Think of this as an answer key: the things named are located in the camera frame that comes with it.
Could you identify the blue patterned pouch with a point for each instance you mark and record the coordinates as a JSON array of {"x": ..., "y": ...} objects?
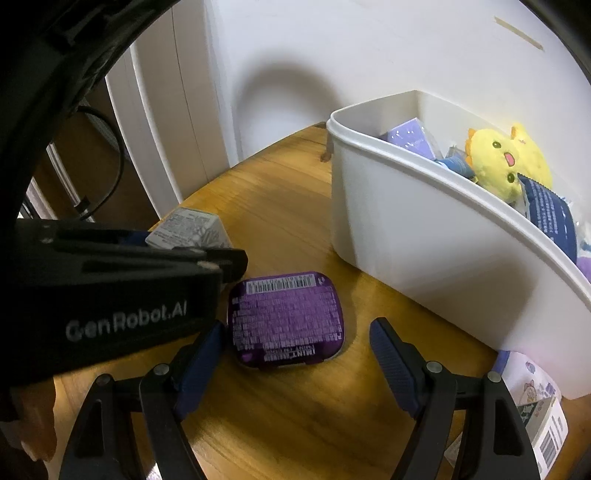
[{"x": 458, "y": 163}]

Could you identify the purple mint tin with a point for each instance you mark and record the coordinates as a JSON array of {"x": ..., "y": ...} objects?
[{"x": 285, "y": 320}]

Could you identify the purple plush toy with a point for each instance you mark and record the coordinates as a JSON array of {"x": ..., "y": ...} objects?
[{"x": 584, "y": 265}]

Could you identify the yellow plush toy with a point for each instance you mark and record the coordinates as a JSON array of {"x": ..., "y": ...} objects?
[{"x": 497, "y": 161}]

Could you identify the white square box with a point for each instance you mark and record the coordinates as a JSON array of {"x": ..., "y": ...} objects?
[{"x": 185, "y": 228}]

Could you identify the white barcode box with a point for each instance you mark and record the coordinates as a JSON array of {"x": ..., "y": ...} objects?
[{"x": 547, "y": 429}]

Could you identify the dark blue sachet packet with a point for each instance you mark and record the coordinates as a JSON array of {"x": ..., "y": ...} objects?
[{"x": 550, "y": 214}]

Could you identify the white storage bin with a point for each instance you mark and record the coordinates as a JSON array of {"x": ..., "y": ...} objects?
[{"x": 450, "y": 245}]

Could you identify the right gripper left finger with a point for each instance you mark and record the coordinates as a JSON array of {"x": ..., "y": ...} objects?
[{"x": 102, "y": 443}]

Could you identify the pink sticker card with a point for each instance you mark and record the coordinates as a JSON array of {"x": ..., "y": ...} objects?
[{"x": 526, "y": 381}]

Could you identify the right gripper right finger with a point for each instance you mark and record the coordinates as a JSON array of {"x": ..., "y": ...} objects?
[{"x": 495, "y": 443}]

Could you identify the purple lavender small box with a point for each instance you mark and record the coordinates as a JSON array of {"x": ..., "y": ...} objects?
[{"x": 414, "y": 137}]

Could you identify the tape strip on wall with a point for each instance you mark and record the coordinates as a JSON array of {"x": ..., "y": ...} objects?
[{"x": 519, "y": 33}]

